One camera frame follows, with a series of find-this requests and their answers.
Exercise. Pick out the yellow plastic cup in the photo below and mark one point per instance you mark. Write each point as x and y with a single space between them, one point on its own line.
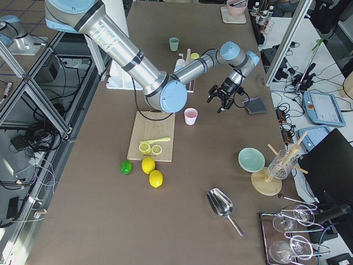
194 56

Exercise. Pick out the metal scoop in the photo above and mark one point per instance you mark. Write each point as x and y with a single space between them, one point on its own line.
222 206

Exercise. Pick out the aluminium frame post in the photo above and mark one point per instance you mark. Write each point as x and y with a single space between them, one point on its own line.
299 14

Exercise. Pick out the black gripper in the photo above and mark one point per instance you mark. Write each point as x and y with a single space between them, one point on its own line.
228 86

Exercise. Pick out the white wire cup holder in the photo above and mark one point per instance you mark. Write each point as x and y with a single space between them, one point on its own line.
190 86

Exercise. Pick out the yellow lemon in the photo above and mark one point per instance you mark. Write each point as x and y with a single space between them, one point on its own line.
148 165
156 178

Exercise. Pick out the blue teach pendant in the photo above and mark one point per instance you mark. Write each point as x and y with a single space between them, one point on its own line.
315 134
323 109

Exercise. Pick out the pink bowl with ice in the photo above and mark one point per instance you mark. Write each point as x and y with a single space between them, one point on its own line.
236 7

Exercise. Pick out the wine glass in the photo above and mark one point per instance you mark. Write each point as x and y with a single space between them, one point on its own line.
287 220
297 249

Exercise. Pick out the grey folded cloth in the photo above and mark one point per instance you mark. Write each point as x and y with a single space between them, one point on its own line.
254 106

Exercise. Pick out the glass mug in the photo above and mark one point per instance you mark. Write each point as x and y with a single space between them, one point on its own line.
280 170

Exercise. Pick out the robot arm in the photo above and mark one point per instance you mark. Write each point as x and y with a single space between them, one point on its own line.
142 53

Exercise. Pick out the pink plastic cup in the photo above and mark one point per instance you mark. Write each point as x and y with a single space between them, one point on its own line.
190 116

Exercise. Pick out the blue plastic cup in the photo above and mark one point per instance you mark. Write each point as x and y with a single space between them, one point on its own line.
180 63

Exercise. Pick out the green bowl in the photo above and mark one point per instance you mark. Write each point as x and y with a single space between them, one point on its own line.
251 159

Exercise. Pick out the green lime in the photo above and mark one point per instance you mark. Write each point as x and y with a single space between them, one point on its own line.
126 167

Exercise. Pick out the wooden mug tree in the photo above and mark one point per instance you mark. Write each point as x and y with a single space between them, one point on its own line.
264 183

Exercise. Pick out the wooden cutting board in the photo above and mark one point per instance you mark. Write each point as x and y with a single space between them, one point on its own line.
144 130

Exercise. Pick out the green plastic cup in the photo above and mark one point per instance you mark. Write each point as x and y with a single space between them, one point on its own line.
173 44

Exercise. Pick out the cream tray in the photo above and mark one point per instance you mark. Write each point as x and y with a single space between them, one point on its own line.
230 19

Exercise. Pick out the lemon slice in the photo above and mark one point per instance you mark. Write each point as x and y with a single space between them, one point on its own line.
144 148
156 149

